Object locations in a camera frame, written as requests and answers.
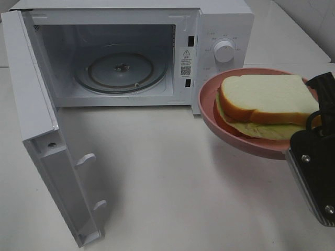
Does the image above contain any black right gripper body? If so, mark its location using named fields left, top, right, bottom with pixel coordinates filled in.
left=306, top=72, right=334, bottom=131

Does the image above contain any white bread sandwich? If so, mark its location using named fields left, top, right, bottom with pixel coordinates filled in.
left=213, top=75, right=319, bottom=141

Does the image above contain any pink round plate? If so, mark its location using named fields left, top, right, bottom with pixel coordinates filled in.
left=198, top=68, right=317, bottom=159

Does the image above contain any white microwave door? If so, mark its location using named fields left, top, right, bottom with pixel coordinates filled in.
left=2, top=10, right=106, bottom=247

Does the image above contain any white upper microwave knob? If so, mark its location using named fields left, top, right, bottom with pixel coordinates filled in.
left=213, top=38, right=236, bottom=63

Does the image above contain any white warning label sticker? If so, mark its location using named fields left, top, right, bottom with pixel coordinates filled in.
left=178, top=47, right=195, bottom=78

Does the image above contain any glass microwave turntable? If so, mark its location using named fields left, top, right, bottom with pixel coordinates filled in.
left=74, top=44, right=171, bottom=94

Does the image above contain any white microwave oven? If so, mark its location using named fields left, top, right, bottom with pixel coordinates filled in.
left=7, top=1, right=254, bottom=115

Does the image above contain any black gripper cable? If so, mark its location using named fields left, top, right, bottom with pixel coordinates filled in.
left=305, top=109, right=324, bottom=131

